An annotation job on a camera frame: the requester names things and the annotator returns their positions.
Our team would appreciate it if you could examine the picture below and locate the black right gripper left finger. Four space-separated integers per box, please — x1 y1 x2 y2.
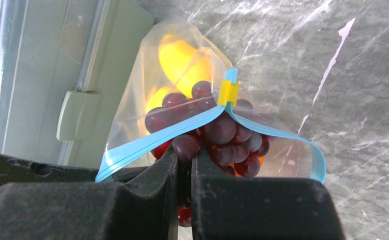
0 149 178 240

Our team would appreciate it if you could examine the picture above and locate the yellow mango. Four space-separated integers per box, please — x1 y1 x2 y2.
158 34 212 98

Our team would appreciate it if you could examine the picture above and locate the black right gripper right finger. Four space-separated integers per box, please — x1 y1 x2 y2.
191 148 345 240

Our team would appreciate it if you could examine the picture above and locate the clear plastic storage bin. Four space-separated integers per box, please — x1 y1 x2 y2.
0 0 155 169

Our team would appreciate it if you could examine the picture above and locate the clear zip top bag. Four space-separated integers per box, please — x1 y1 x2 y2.
95 20 326 183

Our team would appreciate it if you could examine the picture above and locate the dark red grape bunch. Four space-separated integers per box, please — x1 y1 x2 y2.
144 80 270 228

